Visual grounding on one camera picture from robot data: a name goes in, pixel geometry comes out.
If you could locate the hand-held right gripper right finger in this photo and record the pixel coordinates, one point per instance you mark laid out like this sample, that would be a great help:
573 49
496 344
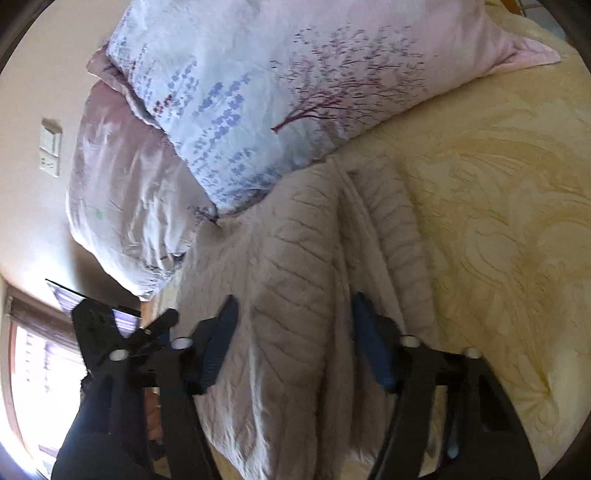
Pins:
369 341

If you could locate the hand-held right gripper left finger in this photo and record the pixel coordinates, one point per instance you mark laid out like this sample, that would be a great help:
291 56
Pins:
219 341

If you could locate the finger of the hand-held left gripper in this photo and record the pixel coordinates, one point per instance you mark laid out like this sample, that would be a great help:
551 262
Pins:
159 323

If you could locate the pink floral pillow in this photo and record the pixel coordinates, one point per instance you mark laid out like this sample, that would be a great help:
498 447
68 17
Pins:
124 194

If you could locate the yellow patterned blanket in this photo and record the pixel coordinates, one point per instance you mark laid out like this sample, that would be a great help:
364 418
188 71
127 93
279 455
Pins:
498 207

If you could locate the light blue tree-print pillow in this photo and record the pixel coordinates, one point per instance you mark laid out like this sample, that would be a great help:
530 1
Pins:
277 78

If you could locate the window with brown frame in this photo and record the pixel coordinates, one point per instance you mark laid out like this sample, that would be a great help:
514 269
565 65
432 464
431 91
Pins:
37 392

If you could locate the white wall switch plate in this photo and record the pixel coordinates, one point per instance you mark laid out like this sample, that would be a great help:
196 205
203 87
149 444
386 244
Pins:
51 147

